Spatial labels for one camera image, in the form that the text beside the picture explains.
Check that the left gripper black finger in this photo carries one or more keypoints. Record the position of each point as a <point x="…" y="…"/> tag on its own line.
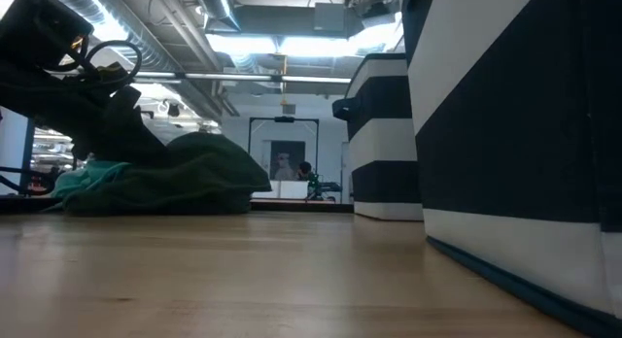
<point x="131" y="129"/>

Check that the teal garment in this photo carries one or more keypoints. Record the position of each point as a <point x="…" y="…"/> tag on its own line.
<point x="82" y="178"/>

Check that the dark green garment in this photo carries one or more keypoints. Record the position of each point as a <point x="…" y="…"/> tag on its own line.
<point x="194" y="178"/>

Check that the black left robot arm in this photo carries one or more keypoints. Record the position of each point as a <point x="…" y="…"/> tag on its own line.
<point x="39" y="27"/>

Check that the blue pillar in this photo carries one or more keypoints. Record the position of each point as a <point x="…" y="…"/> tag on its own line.
<point x="26" y="153"/>

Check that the long ceiling light tube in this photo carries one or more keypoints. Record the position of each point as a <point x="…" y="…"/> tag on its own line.
<point x="228" y="77"/>

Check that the poster with white figure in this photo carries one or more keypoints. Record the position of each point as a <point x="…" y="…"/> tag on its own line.
<point x="286" y="158"/>

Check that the white low box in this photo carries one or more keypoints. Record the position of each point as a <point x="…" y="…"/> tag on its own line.
<point x="279" y="189"/>

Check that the person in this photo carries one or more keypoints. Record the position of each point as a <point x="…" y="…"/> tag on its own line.
<point x="305" y="170"/>

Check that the green black machine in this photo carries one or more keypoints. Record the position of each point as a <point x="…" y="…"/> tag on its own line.
<point x="323" y="186"/>

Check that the grey ceiling box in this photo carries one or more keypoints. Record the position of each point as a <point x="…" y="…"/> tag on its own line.
<point x="329" y="16"/>

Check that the navy white striped fabric bin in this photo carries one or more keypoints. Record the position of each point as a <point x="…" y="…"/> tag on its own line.
<point x="384" y="144"/>
<point x="510" y="134"/>

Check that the black gantry frame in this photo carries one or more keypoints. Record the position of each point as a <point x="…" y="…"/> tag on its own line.
<point x="284" y="119"/>

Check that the black aluminium rig frame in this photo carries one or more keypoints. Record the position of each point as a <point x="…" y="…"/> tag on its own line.
<point x="301" y="206"/>

